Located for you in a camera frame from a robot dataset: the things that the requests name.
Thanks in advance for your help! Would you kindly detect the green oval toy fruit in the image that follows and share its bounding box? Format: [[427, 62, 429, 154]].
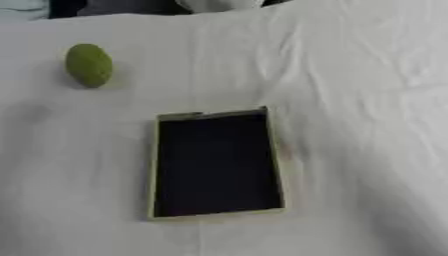
[[63, 43, 116, 89]]

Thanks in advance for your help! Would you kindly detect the tan box with black inside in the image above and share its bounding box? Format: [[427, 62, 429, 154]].
[[145, 105, 289, 221]]

